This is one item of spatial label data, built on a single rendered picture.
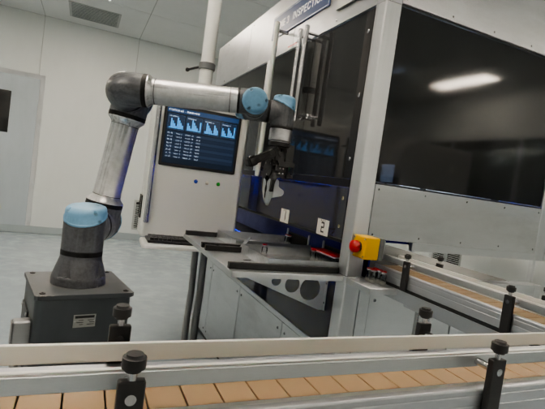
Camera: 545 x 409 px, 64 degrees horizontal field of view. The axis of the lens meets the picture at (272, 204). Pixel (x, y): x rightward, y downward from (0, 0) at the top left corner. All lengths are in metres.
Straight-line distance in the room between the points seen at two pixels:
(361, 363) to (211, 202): 1.84
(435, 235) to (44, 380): 1.46
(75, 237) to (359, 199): 0.88
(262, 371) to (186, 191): 1.84
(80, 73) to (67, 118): 0.66
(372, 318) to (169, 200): 1.19
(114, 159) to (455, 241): 1.25
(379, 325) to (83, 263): 1.00
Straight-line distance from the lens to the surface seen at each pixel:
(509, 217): 1.98
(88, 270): 1.36
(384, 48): 1.55
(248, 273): 1.35
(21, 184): 6.82
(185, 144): 2.27
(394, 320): 1.67
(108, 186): 1.47
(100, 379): 0.46
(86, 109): 6.80
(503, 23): 1.95
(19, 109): 6.83
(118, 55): 6.94
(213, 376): 0.48
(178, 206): 2.28
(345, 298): 1.52
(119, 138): 1.46
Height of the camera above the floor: 1.16
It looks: 3 degrees down
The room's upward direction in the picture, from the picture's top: 8 degrees clockwise
